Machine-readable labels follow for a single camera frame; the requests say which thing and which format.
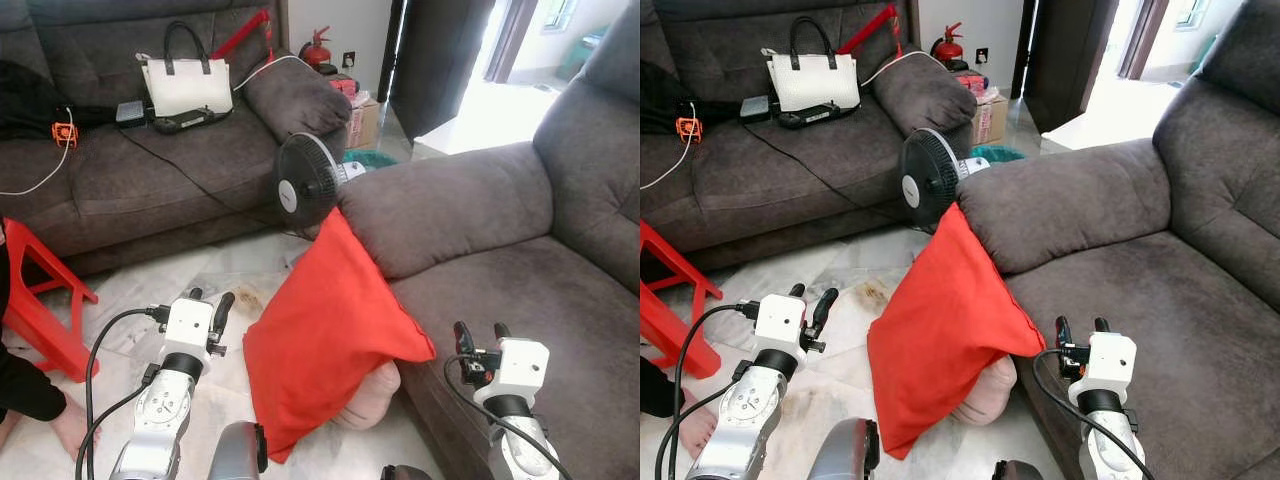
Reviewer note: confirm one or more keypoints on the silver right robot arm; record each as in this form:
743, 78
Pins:
1105, 445
520, 450

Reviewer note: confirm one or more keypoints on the red pillow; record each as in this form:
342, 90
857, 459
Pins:
940, 330
320, 330

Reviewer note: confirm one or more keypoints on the person's black trouser leg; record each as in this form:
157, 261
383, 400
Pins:
20, 385
658, 395

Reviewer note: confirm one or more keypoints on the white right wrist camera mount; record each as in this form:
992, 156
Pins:
520, 370
1108, 362

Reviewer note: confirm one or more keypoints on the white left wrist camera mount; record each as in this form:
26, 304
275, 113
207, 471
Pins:
188, 325
780, 322

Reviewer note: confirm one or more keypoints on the red fire extinguisher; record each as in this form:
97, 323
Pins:
948, 48
316, 52

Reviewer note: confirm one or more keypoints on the person's bare foot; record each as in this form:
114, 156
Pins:
700, 428
75, 428

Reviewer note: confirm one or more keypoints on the robot left leg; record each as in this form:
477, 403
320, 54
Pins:
845, 452
238, 455

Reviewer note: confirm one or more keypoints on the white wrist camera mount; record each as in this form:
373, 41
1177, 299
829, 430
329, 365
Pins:
1108, 362
188, 325
780, 322
520, 370

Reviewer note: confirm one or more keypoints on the robot leg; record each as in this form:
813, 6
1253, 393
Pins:
1018, 471
238, 455
845, 452
405, 473

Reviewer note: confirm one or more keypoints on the red plastic stool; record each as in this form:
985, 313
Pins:
670, 315
45, 320

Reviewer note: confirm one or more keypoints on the brown door frame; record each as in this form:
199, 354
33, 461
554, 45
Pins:
512, 40
1142, 38

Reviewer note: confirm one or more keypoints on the pink plush cushion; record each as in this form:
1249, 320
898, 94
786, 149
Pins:
370, 400
990, 395

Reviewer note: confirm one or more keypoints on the black flat device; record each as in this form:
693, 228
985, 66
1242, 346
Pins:
818, 118
190, 122

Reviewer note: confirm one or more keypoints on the black electric fan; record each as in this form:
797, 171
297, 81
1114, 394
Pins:
928, 178
305, 180

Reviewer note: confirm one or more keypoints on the cardboard box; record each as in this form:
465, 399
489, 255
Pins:
990, 118
362, 122

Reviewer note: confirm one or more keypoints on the grey fabric loveseat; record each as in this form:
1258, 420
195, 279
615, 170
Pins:
1150, 300
520, 290

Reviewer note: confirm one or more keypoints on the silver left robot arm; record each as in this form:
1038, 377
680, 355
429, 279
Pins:
745, 415
160, 420

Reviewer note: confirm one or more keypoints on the black garment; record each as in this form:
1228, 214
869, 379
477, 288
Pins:
670, 100
35, 105

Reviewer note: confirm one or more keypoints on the small grey box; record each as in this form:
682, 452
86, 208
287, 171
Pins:
131, 113
756, 108

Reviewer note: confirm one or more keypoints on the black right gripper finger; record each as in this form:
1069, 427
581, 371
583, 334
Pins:
464, 336
1101, 325
501, 331
1063, 330

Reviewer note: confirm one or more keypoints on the dark door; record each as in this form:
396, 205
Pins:
1065, 58
435, 60

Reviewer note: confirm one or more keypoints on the robot right leg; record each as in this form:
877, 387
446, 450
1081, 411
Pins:
1018, 471
405, 473

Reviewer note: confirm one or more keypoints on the long grey fabric sofa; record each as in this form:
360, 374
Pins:
150, 170
760, 170

